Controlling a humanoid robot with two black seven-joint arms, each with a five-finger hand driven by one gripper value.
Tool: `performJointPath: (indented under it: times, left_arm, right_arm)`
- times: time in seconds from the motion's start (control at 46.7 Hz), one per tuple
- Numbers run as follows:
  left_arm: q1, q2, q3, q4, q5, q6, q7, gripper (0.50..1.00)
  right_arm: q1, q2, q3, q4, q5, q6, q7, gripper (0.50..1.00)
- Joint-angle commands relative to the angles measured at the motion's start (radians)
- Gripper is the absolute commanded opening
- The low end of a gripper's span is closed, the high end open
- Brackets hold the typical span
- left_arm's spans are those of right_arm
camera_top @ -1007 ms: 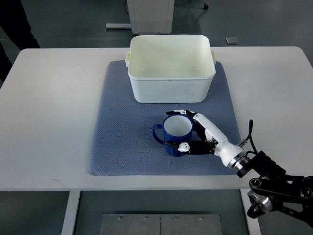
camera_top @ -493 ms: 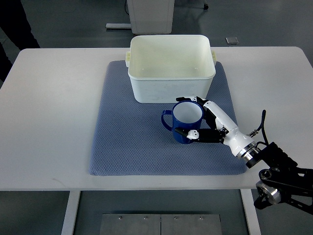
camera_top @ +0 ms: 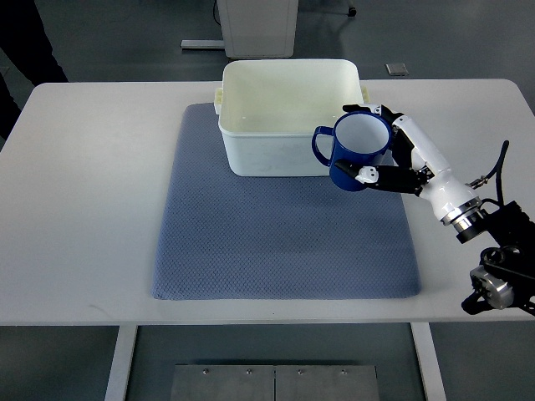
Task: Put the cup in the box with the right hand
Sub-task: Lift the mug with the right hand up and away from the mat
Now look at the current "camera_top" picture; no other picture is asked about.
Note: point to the grey metal floor plate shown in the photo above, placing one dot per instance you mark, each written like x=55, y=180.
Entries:
x=274, y=382

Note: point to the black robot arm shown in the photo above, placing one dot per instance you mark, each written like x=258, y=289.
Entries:
x=504, y=277

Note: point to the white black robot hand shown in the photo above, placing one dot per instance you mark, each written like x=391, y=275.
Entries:
x=419, y=169

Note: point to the person in dark clothes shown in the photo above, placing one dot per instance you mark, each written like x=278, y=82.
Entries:
x=26, y=44

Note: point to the white plastic box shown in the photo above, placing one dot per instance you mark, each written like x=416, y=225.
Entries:
x=269, y=109

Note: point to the white cabinet base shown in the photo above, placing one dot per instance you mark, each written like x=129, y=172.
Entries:
x=252, y=29

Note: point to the small grey floor plate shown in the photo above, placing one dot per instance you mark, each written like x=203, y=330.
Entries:
x=396, y=69

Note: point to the right white table leg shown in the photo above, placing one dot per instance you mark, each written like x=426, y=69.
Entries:
x=428, y=362

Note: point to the white table leg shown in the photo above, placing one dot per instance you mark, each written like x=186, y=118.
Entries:
x=428, y=362
x=121, y=364

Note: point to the blue enamel mug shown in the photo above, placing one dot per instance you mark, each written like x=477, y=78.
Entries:
x=359, y=137

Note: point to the left white table leg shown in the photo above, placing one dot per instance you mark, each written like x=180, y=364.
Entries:
x=121, y=364

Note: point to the blue quilted mat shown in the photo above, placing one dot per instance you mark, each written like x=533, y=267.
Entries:
x=223, y=236

